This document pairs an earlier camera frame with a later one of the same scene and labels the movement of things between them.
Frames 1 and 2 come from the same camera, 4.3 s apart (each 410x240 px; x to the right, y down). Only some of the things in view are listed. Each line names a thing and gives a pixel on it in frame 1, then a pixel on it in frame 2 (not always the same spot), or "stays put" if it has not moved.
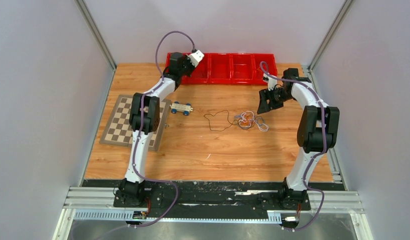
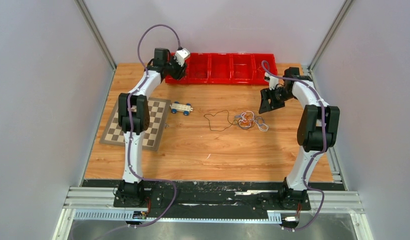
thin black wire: [228, 115] stays put
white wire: [253, 115] stays put
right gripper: [265, 95] stays put
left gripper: [187, 60] to [181, 72]
